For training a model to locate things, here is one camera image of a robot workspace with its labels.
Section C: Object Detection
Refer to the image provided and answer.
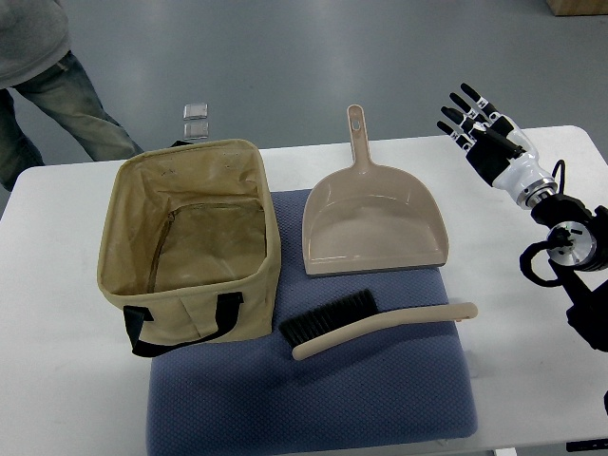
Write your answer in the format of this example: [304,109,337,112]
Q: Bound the beige plastic dustpan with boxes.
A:
[301,104,449,276]

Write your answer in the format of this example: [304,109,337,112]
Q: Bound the upper clear floor plate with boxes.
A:
[183,103,208,120]

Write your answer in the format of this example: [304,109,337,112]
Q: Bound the black table control panel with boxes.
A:
[565,438,608,452]

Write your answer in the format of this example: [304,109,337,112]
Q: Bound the person in grey sweater jeans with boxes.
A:
[1,1,143,192]

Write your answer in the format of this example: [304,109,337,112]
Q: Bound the beige hand broom black bristles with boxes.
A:
[278,290,479,361]

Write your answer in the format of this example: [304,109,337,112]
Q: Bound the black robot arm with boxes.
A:
[520,160,607,352]

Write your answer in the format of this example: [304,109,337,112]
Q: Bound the blue fabric mat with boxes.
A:
[144,188,479,456]

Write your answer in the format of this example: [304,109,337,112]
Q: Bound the wooden box corner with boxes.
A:
[545,0,608,17]

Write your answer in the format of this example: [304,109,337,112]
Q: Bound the yellow fabric bag black handles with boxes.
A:
[97,140,281,357]

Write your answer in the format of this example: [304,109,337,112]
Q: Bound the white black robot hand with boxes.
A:
[437,83,560,210]

